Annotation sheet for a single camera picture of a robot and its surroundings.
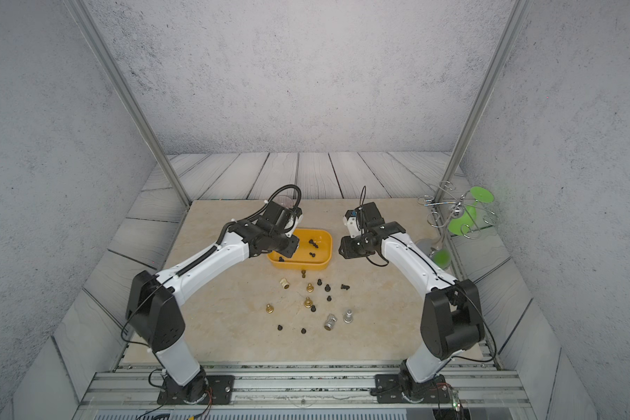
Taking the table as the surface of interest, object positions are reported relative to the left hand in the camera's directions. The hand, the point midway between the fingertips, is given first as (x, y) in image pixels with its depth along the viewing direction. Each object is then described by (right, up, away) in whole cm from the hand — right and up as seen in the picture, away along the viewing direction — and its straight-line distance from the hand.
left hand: (298, 243), depth 86 cm
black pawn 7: (-8, -7, +13) cm, 17 cm away
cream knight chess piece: (-6, -15, +8) cm, 18 cm away
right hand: (+16, -2, 0) cm, 16 cm away
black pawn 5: (+10, -17, +8) cm, 21 cm away
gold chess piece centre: (+3, -20, +3) cm, 20 cm away
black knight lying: (+16, -16, +8) cm, 24 cm away
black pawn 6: (+10, -20, +5) cm, 23 cm away
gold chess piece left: (-10, -22, +2) cm, 24 cm away
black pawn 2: (+2, -28, -1) cm, 28 cm away
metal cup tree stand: (+49, +10, -5) cm, 50 cm away
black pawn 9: (+3, -1, +19) cm, 19 cm away
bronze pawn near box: (+1, -12, +12) cm, 17 cm away
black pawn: (-6, -27, -1) cm, 28 cm away
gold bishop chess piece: (+3, -16, +7) cm, 18 cm away
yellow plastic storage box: (+5, -5, +16) cm, 18 cm away
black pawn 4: (+7, -14, +8) cm, 18 cm away
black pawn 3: (+5, -22, +3) cm, 23 cm away
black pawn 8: (+4, -6, +16) cm, 18 cm away
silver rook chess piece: (+11, -25, +1) cm, 27 cm away
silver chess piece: (+16, -24, -1) cm, 29 cm away
